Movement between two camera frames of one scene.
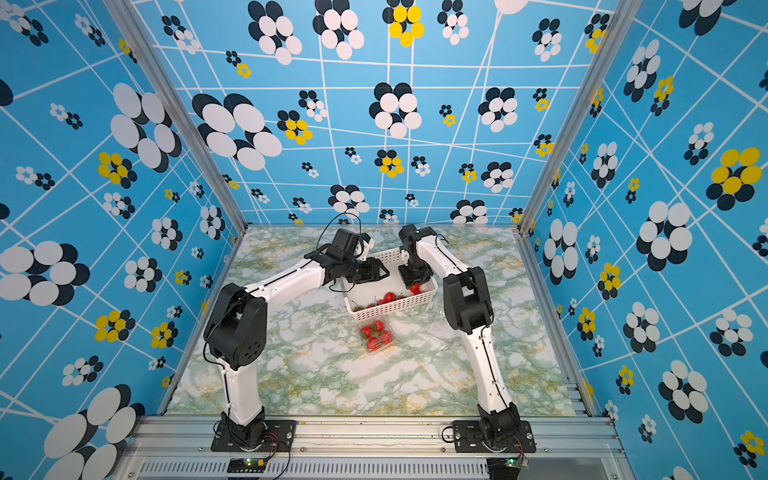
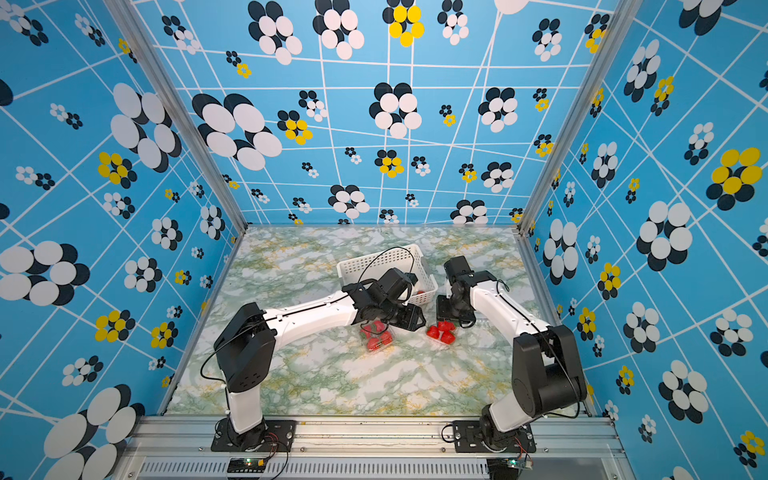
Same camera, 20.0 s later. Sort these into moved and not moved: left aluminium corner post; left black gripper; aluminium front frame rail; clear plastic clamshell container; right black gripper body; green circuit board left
Moved: right black gripper body; left black gripper
Not moved: left aluminium corner post; aluminium front frame rail; green circuit board left; clear plastic clamshell container
